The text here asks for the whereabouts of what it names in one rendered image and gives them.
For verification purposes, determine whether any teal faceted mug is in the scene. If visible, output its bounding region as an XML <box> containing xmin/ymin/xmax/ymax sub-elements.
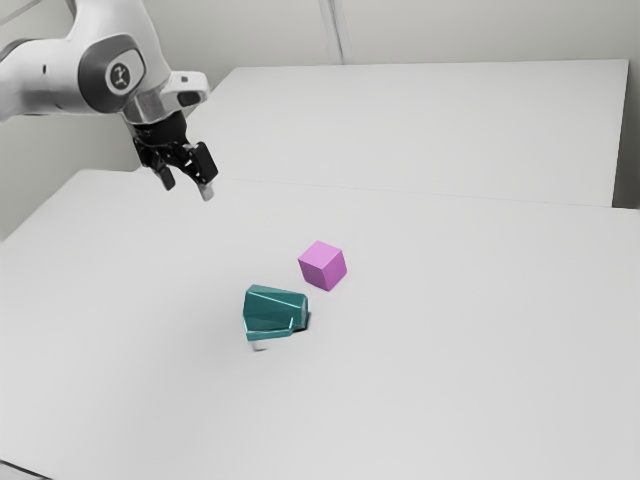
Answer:
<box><xmin>242</xmin><ymin>283</ymin><xmax>310</xmax><ymax>343</ymax></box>

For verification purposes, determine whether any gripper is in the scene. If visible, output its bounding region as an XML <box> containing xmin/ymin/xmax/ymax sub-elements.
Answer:
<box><xmin>130</xmin><ymin>111</ymin><xmax>220</xmax><ymax>203</ymax></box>

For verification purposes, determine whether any pink cube block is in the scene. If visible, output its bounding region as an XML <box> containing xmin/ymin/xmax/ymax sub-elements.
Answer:
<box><xmin>297</xmin><ymin>239</ymin><xmax>348</xmax><ymax>292</ymax></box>

